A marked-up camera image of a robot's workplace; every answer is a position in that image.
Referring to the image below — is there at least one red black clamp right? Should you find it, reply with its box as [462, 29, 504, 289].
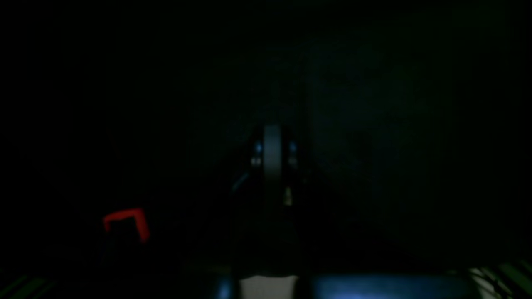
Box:
[102, 208, 151, 243]

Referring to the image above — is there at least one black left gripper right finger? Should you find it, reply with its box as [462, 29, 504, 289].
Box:
[272, 125, 474, 299]

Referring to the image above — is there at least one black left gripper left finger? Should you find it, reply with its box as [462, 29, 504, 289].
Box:
[215, 125, 274, 299]

